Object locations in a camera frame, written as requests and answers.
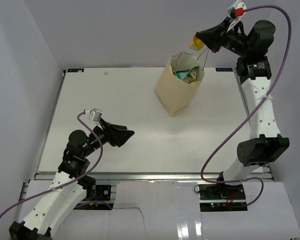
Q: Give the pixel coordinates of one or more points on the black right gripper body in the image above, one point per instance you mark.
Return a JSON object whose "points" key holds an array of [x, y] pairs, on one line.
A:
{"points": [[234, 41]]}

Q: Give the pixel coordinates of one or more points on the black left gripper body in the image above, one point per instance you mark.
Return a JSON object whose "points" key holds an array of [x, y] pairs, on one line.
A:
{"points": [[105, 134]]}

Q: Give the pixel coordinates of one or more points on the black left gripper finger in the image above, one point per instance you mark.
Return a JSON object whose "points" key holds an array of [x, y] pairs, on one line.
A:
{"points": [[115, 127], [120, 136]]}

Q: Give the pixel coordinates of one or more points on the yellow M&M's packet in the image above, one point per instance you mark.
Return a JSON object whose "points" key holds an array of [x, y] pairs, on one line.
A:
{"points": [[196, 43]]}

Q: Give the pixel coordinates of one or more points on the green Skittles packet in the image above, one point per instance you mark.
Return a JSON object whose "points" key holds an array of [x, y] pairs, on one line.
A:
{"points": [[191, 75]]}

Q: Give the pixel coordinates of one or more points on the teal candy bag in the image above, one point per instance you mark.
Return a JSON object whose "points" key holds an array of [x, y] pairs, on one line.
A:
{"points": [[181, 74]]}

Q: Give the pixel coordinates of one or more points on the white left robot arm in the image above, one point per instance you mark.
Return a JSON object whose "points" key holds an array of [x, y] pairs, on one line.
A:
{"points": [[71, 183]]}

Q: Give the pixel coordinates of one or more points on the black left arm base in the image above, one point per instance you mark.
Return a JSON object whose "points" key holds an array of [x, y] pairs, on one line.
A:
{"points": [[97, 195]]}

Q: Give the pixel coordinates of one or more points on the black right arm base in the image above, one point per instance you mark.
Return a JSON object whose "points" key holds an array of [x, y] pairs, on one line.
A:
{"points": [[221, 198]]}

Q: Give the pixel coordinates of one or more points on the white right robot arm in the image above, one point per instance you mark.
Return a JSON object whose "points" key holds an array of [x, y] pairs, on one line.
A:
{"points": [[266, 143]]}

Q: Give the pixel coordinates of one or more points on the beige paper bag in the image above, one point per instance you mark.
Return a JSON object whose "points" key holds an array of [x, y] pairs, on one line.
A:
{"points": [[175, 94]]}

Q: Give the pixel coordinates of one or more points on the white paper sheet front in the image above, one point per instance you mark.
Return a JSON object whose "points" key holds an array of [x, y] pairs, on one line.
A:
{"points": [[171, 211]]}

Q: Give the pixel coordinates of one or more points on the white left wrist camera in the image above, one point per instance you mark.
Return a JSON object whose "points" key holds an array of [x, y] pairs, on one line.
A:
{"points": [[94, 115]]}

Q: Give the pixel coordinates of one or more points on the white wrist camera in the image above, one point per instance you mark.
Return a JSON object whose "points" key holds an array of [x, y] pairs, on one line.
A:
{"points": [[94, 115], [236, 12]]}

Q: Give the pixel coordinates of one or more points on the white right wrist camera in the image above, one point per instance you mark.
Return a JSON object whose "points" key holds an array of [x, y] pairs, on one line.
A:
{"points": [[236, 12]]}

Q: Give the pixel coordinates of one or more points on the aluminium table frame rail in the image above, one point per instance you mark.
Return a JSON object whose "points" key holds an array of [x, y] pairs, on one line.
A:
{"points": [[152, 176]]}

